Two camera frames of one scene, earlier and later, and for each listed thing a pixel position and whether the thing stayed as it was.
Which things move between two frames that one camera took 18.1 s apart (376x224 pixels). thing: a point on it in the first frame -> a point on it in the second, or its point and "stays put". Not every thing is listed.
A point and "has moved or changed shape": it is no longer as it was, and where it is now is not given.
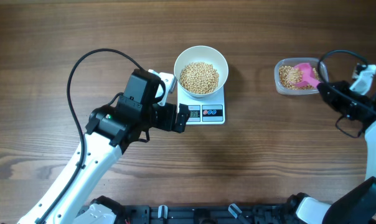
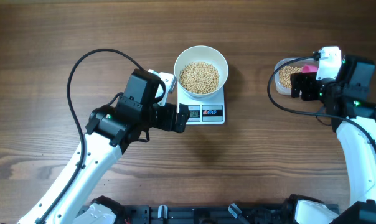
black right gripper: [333, 97] -> [309, 79]
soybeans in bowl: [199, 78] stays put
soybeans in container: [287, 75] stays put
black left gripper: [182, 118] stays put
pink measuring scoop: [300, 76] has moved or changed shape
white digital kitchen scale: [204, 110] stays put
